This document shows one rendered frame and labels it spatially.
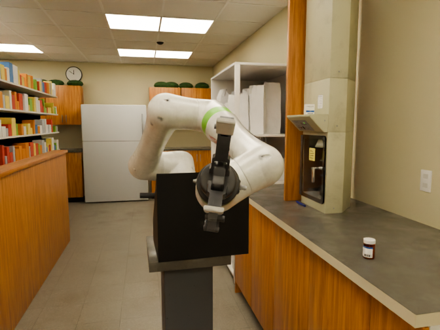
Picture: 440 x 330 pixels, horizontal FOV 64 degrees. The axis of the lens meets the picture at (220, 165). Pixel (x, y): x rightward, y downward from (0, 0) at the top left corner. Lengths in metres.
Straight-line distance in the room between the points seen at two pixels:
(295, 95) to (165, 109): 1.37
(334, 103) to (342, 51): 0.29
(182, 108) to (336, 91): 1.13
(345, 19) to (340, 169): 0.83
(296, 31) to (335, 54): 0.43
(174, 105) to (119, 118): 5.55
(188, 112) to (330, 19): 1.20
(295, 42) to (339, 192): 1.00
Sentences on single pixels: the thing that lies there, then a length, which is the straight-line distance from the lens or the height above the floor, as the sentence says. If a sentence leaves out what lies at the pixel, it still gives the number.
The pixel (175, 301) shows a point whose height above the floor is 0.74.
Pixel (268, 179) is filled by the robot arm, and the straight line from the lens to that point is 0.86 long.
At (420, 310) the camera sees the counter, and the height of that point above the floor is 0.94.
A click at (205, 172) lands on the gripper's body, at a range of 0.70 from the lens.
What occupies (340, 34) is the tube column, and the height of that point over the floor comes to 1.94.
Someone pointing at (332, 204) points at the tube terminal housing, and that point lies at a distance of 2.15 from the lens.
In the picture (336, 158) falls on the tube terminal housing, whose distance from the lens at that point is 2.11.
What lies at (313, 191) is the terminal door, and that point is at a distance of 2.21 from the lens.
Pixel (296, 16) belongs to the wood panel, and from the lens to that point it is 2.48.
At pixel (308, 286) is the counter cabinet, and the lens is 1.81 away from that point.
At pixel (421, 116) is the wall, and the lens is 2.16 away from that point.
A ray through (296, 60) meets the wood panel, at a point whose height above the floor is 1.86.
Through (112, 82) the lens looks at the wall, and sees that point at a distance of 7.44.
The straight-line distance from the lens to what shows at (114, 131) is 6.71.
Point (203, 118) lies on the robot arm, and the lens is 1.17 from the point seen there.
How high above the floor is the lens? 1.46
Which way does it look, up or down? 7 degrees down
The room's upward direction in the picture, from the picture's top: straight up
